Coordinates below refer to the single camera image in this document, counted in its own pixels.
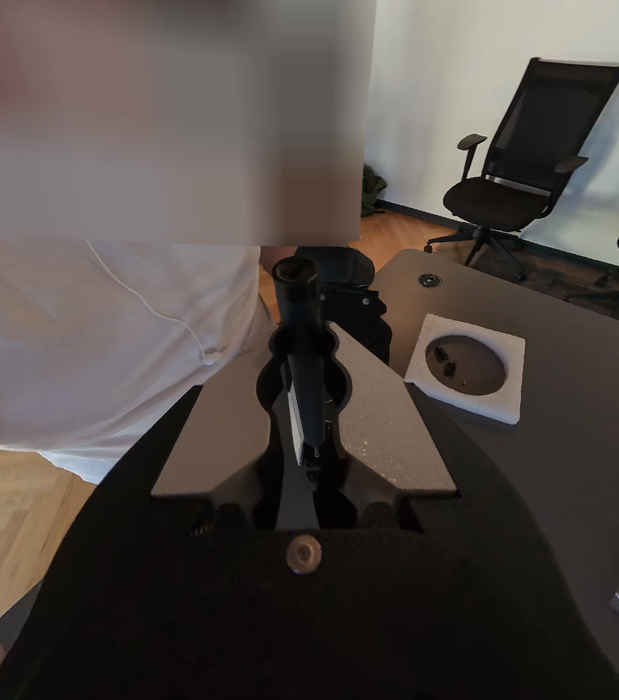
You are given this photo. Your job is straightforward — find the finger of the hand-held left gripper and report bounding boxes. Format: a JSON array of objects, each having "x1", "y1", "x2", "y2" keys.
[{"x1": 286, "y1": 383, "x2": 308, "y2": 467}]

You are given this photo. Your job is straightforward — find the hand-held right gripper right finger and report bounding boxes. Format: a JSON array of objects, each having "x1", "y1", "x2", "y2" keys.
[{"x1": 315, "y1": 322, "x2": 458, "y2": 530}]

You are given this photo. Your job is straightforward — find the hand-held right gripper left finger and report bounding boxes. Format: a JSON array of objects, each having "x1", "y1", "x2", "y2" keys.
[{"x1": 150, "y1": 323, "x2": 288, "y2": 530}]

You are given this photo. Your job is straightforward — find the black precision screwdriver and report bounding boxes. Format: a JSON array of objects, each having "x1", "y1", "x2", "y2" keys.
[{"x1": 271, "y1": 257, "x2": 328, "y2": 457}]

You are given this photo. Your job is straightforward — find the white foam piece with cutout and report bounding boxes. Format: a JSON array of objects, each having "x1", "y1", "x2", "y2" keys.
[{"x1": 403, "y1": 313, "x2": 527, "y2": 426}]

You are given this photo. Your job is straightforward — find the wood edged desk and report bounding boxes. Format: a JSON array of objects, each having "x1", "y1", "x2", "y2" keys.
[{"x1": 0, "y1": 249, "x2": 619, "y2": 700}]

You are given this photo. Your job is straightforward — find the green cloth bundle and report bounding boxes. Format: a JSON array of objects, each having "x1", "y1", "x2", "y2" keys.
[{"x1": 361, "y1": 163, "x2": 388, "y2": 218}]

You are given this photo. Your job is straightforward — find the person in white shirt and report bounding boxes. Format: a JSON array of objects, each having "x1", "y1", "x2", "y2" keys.
[{"x1": 0, "y1": 238, "x2": 282, "y2": 486}]

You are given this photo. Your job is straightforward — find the white wired earbuds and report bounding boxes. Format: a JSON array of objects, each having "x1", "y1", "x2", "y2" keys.
[{"x1": 85, "y1": 240, "x2": 224, "y2": 367}]

